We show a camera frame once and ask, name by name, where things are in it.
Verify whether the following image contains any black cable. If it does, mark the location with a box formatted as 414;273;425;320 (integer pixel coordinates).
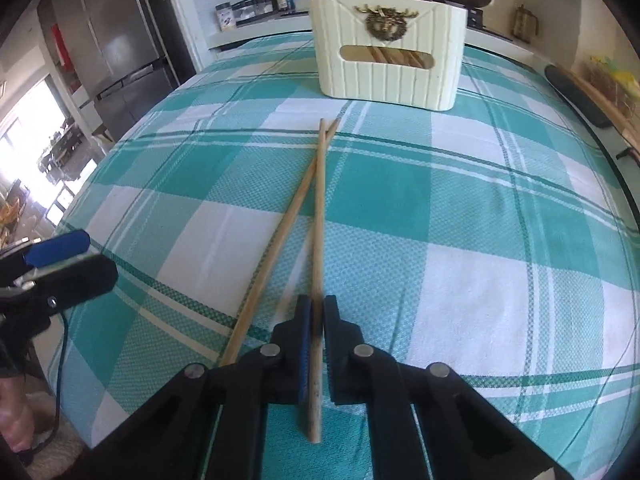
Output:
27;310;70;453

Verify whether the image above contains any black gas stove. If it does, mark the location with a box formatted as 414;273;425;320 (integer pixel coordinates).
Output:
464;6;516;42

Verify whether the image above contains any glass jar with handle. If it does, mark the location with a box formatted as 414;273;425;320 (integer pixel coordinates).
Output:
512;4;539;44

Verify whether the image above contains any group of spice jars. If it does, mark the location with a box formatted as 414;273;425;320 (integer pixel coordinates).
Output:
215;0;262;32

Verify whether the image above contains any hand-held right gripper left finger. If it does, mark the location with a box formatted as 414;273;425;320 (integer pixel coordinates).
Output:
65;294;313;480

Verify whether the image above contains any person's left hand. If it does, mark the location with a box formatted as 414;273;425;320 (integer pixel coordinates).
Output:
0;374;35;453

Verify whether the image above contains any teal plaid tablecloth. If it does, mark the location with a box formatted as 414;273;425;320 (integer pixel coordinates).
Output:
47;32;638;480

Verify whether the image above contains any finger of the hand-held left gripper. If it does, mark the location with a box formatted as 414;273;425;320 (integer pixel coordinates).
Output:
24;229;92;269
20;254;120;317

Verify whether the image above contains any wooden cutting board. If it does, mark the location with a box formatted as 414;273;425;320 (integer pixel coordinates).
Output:
564;66;640;147

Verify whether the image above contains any white ribbed utensil holder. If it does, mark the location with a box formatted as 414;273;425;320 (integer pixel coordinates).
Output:
308;0;469;112

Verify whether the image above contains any brown wooden chopstick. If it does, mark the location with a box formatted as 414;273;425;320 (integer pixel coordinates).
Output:
218;120;342;368
307;118;327;444

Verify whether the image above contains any yellow plastic bag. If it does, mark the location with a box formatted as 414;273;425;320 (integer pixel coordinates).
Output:
591;55;640;87

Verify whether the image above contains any stainless steel refrigerator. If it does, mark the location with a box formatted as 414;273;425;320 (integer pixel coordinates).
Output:
47;0;182;142

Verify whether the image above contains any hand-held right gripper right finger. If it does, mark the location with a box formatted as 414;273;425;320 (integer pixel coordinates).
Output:
322;295;556;480

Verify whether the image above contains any black oblong pad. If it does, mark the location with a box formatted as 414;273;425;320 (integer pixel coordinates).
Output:
543;63;614;129

